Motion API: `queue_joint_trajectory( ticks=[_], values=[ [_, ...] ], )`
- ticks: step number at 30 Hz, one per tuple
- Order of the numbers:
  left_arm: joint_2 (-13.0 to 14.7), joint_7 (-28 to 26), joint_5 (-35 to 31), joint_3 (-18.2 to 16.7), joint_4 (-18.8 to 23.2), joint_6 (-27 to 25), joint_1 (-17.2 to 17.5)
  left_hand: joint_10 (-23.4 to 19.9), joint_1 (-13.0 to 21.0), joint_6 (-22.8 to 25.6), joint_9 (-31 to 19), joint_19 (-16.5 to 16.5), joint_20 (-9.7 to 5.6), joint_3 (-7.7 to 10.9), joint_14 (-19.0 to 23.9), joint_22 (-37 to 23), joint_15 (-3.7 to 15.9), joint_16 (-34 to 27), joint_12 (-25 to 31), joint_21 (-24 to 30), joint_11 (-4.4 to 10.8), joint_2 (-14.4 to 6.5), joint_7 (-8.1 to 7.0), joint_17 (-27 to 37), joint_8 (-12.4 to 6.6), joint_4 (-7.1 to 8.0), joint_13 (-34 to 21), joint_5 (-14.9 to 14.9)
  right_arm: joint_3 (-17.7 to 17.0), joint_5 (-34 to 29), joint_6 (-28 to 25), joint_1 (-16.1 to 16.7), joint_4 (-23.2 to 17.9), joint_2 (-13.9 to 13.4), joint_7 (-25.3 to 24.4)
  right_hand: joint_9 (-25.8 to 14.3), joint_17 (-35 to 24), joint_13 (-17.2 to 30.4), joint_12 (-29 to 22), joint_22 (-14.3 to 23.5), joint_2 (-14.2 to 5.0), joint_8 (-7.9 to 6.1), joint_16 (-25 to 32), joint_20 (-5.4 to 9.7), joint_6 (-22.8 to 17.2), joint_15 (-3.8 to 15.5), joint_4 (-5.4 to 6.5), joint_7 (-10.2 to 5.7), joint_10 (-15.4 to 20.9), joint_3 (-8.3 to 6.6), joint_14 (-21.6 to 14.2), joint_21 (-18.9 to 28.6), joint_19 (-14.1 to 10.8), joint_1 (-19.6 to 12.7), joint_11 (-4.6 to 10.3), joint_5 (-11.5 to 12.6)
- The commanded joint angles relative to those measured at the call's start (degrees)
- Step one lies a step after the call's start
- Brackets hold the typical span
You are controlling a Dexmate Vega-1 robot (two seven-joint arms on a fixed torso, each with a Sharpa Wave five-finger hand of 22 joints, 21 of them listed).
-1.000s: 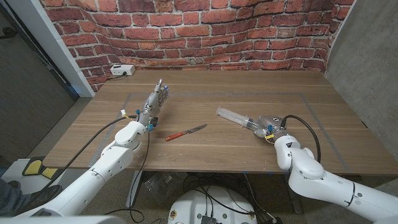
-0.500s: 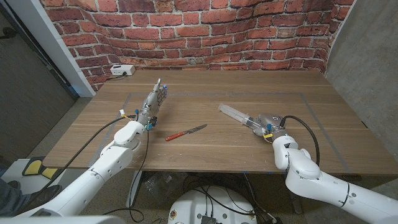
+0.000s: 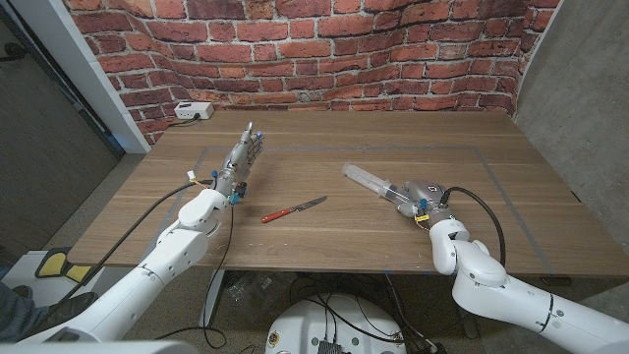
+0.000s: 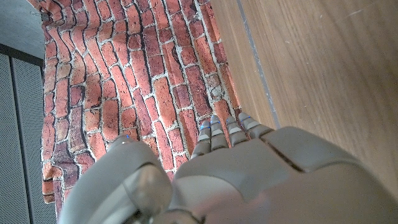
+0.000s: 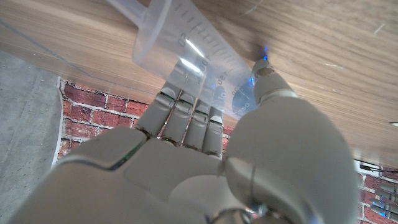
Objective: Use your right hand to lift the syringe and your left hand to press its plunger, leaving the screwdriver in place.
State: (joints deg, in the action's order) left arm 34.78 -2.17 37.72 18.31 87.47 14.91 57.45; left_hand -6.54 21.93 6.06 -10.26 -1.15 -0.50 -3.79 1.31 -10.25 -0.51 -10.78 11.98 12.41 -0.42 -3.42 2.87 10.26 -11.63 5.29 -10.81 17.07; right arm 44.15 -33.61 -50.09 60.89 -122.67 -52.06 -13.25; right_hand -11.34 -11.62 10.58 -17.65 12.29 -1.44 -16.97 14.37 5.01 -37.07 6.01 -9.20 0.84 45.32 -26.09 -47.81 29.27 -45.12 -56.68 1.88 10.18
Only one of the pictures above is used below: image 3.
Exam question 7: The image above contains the red-handled knife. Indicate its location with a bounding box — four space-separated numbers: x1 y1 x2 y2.
260 196 328 224

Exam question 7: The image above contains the metal table leg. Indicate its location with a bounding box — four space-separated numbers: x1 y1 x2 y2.
461 314 481 339
199 268 227 329

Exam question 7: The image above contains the dark partition panel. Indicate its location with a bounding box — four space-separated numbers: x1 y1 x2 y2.
0 9 125 262

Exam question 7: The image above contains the yellow and black foot pedal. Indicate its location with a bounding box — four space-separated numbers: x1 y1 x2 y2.
34 247 94 284

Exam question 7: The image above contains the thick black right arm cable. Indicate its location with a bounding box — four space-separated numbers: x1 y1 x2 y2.
439 185 507 269

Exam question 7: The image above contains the thin black left wrist cable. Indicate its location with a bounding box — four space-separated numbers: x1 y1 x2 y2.
154 202 236 349

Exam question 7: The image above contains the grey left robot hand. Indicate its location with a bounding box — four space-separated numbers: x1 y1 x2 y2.
212 121 265 199

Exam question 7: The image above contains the person in dark jeans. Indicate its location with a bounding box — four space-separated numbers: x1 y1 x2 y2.
0 263 99 344

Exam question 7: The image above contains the black power cord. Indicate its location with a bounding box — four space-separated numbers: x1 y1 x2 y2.
168 112 202 128

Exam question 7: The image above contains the white power box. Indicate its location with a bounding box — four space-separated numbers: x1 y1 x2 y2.
173 101 215 121

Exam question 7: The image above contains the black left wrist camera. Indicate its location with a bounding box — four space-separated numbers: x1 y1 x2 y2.
230 182 248 207

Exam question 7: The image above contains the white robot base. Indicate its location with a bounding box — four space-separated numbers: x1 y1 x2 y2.
264 293 408 354

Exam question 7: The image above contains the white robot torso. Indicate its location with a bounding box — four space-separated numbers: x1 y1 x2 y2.
0 339 200 354

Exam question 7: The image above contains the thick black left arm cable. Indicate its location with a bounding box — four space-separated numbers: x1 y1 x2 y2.
46 179 215 311

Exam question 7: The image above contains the clear plastic bag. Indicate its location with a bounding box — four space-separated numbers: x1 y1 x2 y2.
225 272 291 316

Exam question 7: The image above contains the clear plastic syringe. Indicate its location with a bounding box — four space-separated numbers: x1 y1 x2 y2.
341 162 414 206

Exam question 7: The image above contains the white pillar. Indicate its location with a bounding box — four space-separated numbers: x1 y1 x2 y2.
8 0 152 154

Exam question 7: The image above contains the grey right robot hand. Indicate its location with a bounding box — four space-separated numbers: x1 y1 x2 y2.
395 178 452 220

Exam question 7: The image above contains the brick print backdrop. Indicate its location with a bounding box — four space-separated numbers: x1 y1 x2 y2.
61 0 561 145

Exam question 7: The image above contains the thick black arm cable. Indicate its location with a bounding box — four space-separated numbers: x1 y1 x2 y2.
46 179 215 311
439 185 507 269

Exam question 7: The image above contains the black handle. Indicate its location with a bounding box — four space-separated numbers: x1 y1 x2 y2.
0 42 29 63

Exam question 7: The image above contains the black cable under table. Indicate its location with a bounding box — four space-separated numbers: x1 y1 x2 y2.
294 292 412 345

